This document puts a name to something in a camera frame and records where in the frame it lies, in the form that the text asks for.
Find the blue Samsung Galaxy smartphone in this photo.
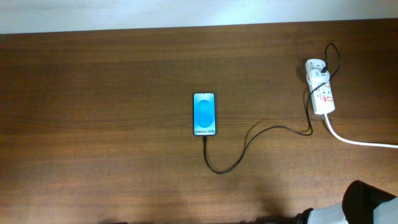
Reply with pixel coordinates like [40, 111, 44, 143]
[193, 92, 216, 136]

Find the white power strip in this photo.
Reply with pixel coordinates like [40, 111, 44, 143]
[309, 82, 335, 115]

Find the black USB charging cable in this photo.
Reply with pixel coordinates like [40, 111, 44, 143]
[202, 42, 341, 175]

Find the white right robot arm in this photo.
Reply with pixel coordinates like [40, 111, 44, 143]
[292, 180, 397, 224]

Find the white power strip cord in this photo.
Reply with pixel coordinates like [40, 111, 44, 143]
[323, 113, 398, 149]

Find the white USB charger adapter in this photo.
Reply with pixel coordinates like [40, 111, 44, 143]
[305, 58, 330, 85]

